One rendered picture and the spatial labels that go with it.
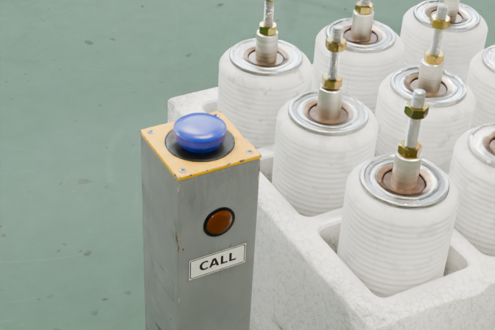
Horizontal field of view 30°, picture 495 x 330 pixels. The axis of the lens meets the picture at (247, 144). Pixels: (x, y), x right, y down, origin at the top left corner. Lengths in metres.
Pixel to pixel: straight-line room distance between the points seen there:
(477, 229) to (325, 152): 0.15
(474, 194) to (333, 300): 0.16
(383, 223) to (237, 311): 0.14
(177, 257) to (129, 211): 0.43
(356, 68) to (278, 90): 0.10
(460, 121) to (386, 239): 0.19
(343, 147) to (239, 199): 0.16
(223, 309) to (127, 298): 0.27
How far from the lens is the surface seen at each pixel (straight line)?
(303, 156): 0.84
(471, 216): 0.86
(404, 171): 0.77
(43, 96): 1.38
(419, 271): 0.80
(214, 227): 0.71
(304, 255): 0.81
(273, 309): 0.91
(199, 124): 0.70
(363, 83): 0.99
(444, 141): 0.91
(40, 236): 1.12
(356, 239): 0.79
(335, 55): 0.83
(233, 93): 0.94
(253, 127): 0.94
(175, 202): 0.68
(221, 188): 0.69
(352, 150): 0.84
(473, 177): 0.84
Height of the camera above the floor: 0.71
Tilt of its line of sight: 34 degrees down
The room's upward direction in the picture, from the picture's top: 3 degrees clockwise
